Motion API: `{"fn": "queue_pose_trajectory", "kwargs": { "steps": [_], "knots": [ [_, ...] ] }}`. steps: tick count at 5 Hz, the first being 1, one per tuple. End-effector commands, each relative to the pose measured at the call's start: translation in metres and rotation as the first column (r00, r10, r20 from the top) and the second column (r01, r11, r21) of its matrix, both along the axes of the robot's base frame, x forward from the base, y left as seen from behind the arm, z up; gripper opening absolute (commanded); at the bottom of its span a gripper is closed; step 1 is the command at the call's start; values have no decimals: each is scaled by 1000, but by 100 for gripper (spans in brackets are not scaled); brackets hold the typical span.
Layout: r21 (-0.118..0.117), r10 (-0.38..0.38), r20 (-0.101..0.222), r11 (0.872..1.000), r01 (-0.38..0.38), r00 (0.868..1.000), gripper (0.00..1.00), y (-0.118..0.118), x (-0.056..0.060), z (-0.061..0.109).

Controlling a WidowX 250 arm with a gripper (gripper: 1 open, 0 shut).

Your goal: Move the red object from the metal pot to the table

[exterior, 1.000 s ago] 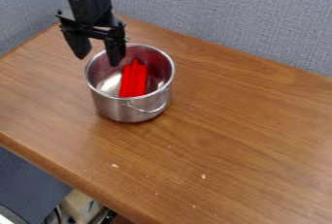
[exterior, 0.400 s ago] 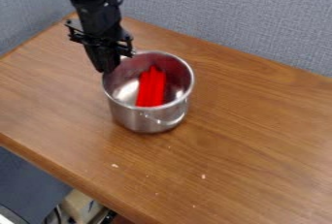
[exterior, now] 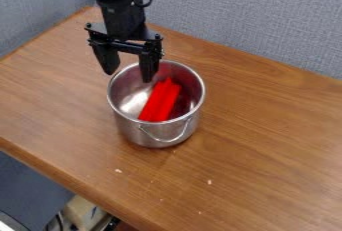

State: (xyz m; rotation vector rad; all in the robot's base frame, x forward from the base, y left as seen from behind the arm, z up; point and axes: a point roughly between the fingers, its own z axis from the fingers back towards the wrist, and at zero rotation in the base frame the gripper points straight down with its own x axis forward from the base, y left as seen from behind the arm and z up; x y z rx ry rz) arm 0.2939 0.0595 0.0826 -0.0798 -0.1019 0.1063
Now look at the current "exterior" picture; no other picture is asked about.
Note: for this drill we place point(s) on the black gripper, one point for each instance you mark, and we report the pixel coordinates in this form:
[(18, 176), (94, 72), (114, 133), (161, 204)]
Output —
[(123, 33)]

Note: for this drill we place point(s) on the red block object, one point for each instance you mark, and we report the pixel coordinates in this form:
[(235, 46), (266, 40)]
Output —
[(161, 102)]

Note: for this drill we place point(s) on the beige box under table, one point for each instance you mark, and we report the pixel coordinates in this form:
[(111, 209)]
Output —
[(83, 213)]

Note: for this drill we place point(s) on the metal pot with handle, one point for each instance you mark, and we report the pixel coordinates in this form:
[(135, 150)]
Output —
[(127, 96)]

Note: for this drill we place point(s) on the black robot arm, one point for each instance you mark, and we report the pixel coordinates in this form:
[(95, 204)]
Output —
[(123, 33)]

